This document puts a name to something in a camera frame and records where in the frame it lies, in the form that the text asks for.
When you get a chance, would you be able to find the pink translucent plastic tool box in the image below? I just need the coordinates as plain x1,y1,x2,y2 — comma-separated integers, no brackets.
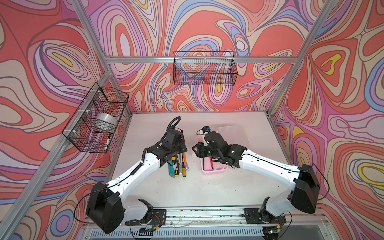
192,126,247,175

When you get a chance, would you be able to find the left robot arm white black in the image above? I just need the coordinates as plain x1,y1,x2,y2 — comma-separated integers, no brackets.
86,128,187,234

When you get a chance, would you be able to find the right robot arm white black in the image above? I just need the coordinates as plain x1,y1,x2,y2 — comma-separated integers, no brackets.
193,127,321,219

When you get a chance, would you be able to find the black yellow small screwdriver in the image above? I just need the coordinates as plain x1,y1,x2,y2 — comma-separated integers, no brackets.
175,157,180,177

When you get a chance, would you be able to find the teal utility knife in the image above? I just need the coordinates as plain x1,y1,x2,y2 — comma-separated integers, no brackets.
168,160,176,178

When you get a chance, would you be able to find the marker pen in basket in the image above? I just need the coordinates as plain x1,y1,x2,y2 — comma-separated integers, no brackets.
104,134,111,152

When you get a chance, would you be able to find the orange handled screwdriver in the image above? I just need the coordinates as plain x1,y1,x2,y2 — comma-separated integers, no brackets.
181,154,187,178

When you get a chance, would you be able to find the grey duct tape roll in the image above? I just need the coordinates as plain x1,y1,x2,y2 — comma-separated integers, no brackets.
96,113,118,125

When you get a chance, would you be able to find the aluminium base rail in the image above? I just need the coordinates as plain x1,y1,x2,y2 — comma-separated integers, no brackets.
78,205,337,240

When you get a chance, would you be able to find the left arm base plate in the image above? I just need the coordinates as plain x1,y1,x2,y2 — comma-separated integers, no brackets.
125,209,167,227

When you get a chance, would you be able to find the black wire basket back wall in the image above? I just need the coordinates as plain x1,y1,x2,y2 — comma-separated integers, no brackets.
173,50,238,86

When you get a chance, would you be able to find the black wire basket wall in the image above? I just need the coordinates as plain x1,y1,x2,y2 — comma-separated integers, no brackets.
173,50,238,86
62,83,129,154

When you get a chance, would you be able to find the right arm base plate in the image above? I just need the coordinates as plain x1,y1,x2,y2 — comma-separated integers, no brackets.
243,208,287,225

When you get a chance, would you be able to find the black wire basket left wall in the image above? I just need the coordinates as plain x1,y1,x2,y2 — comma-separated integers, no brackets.
62,83,129,154

